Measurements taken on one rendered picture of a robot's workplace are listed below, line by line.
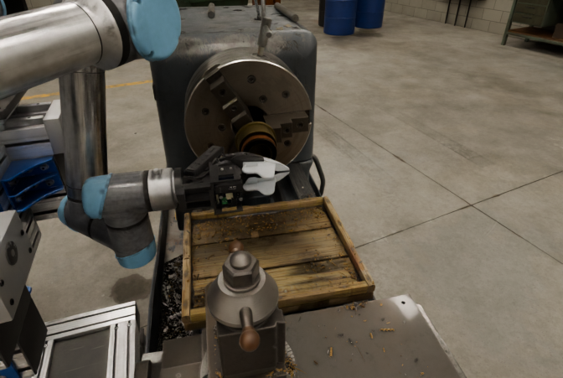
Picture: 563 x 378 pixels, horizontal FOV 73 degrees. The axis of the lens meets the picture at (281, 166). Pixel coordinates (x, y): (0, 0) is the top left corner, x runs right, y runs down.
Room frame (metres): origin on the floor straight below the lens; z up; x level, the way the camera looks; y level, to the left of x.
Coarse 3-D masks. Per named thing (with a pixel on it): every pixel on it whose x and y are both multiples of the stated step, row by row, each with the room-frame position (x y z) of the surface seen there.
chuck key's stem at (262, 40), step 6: (264, 18) 0.90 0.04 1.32; (270, 18) 0.90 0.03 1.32; (264, 24) 0.89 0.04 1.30; (270, 24) 0.90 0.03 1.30; (264, 36) 0.89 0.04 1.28; (258, 42) 0.89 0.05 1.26; (264, 42) 0.89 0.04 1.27; (258, 48) 0.90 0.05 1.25; (264, 48) 0.90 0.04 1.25; (258, 54) 0.89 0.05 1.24
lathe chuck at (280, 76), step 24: (240, 72) 0.84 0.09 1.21; (264, 72) 0.86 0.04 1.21; (288, 72) 0.87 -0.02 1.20; (192, 96) 0.82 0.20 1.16; (240, 96) 0.84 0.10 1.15; (264, 96) 0.86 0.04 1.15; (288, 96) 0.87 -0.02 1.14; (192, 120) 0.82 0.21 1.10; (216, 120) 0.83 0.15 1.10; (192, 144) 0.82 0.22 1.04; (216, 144) 0.83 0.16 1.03; (288, 144) 0.87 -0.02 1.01
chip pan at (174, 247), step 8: (168, 216) 1.17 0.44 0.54; (168, 224) 1.13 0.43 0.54; (176, 224) 1.13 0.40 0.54; (168, 232) 1.08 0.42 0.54; (176, 232) 1.08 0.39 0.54; (168, 240) 1.04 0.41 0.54; (176, 240) 1.04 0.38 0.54; (168, 248) 0.99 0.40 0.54; (176, 248) 0.99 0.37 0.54; (168, 256) 0.95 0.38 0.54; (176, 256) 0.95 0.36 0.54
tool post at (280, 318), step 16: (272, 320) 0.27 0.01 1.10; (224, 336) 0.25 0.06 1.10; (272, 336) 0.26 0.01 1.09; (224, 352) 0.25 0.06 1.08; (240, 352) 0.26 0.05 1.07; (256, 352) 0.26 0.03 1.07; (272, 352) 0.26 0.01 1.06; (224, 368) 0.25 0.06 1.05; (240, 368) 0.26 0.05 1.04; (256, 368) 0.26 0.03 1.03; (272, 368) 0.26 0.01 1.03
